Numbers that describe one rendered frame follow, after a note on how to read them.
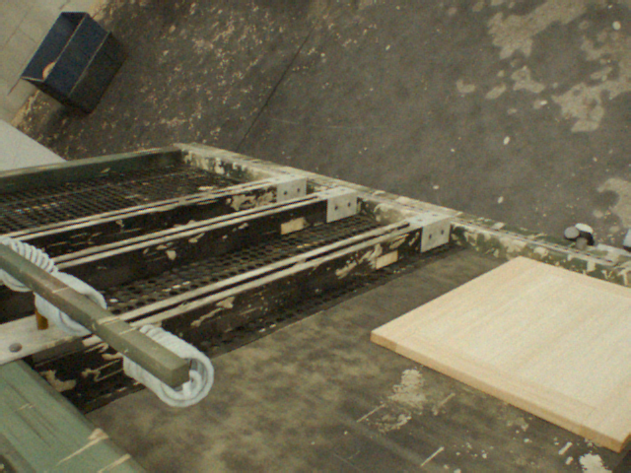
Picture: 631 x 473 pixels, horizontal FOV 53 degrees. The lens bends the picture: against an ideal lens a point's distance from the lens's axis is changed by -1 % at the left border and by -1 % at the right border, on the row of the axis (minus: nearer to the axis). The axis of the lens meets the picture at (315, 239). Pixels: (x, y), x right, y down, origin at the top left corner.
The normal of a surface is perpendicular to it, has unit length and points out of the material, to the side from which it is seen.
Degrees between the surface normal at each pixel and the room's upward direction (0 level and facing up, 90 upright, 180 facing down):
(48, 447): 51
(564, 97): 0
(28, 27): 90
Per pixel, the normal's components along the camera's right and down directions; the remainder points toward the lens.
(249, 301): 0.73, 0.25
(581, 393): 0.04, -0.94
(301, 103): -0.51, -0.42
